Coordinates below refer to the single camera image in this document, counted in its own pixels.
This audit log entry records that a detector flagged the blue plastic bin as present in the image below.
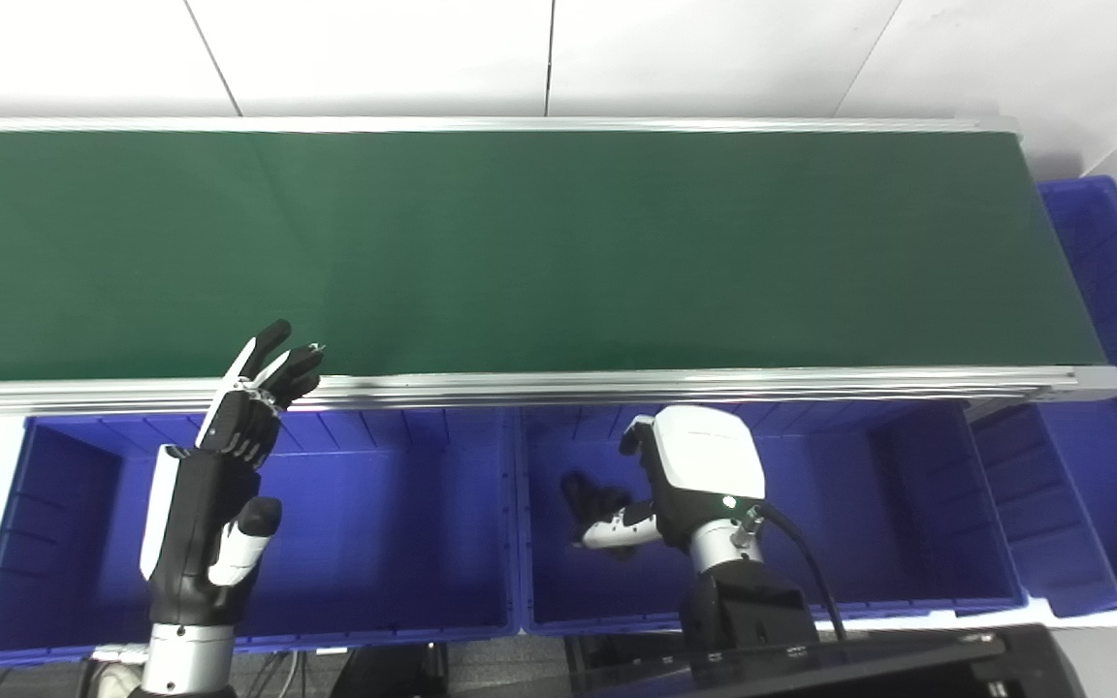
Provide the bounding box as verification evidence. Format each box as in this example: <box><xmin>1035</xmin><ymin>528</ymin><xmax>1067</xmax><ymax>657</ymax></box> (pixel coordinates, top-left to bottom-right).
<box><xmin>970</xmin><ymin>175</ymin><xmax>1117</xmax><ymax>619</ymax></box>
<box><xmin>0</xmin><ymin>407</ymin><xmax>527</xmax><ymax>668</ymax></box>
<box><xmin>517</xmin><ymin>399</ymin><xmax>1032</xmax><ymax>638</ymax></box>

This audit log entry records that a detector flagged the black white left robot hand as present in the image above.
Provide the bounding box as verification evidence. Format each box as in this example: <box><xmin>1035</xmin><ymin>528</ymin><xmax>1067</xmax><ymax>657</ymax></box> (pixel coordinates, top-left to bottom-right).
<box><xmin>139</xmin><ymin>319</ymin><xmax>326</xmax><ymax>627</ymax></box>

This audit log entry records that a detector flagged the black plastic bracket part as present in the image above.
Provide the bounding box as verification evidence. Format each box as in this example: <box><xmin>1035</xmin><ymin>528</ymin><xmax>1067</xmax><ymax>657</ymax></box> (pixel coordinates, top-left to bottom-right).
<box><xmin>559</xmin><ymin>471</ymin><xmax>639</xmax><ymax>560</ymax></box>

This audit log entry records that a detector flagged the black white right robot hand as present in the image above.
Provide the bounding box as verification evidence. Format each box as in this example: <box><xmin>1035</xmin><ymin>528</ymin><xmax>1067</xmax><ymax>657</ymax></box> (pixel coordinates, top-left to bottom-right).
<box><xmin>572</xmin><ymin>404</ymin><xmax>769</xmax><ymax>554</ymax></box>

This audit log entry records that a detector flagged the green conveyor belt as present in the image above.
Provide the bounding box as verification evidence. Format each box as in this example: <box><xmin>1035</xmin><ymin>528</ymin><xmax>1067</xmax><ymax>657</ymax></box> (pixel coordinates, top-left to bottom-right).
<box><xmin>0</xmin><ymin>131</ymin><xmax>1107</xmax><ymax>382</ymax></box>
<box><xmin>0</xmin><ymin>116</ymin><xmax>1117</xmax><ymax>420</ymax></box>

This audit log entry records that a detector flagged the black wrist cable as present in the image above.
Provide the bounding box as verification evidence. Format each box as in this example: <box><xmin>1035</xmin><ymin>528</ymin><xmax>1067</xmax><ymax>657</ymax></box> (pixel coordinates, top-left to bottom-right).
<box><xmin>750</xmin><ymin>502</ymin><xmax>852</xmax><ymax>643</ymax></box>

